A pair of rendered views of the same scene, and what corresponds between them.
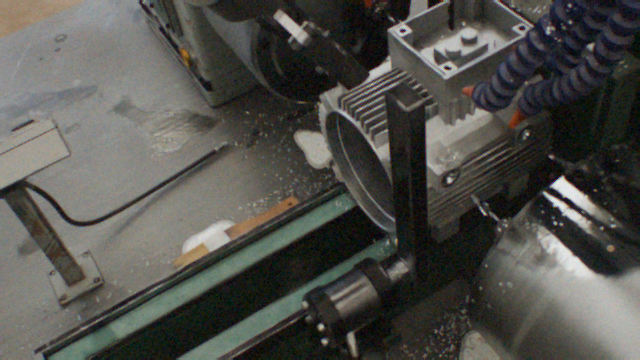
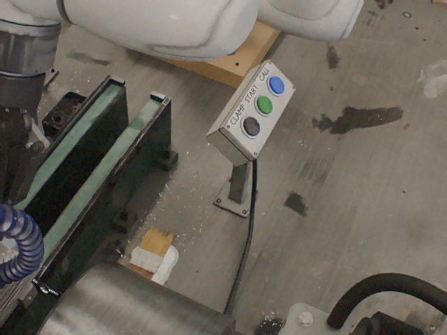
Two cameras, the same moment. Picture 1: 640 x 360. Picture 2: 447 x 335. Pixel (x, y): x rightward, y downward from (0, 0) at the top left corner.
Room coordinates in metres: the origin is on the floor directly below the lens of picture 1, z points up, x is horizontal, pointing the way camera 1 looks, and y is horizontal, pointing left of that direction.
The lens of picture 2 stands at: (1.03, -0.11, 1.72)
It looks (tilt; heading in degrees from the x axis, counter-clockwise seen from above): 53 degrees down; 133
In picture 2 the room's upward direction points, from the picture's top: 6 degrees clockwise
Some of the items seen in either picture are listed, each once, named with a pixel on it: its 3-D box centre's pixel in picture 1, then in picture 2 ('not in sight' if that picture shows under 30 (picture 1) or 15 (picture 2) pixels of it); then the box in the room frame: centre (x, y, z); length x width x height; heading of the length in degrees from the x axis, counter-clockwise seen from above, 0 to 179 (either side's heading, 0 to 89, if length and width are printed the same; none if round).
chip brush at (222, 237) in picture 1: (239, 236); (138, 274); (0.63, 0.13, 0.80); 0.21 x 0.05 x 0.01; 115
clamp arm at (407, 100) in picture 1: (408, 198); not in sight; (0.39, -0.08, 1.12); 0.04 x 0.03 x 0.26; 112
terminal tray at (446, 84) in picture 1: (461, 55); not in sight; (0.58, -0.18, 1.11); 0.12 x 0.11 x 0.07; 112
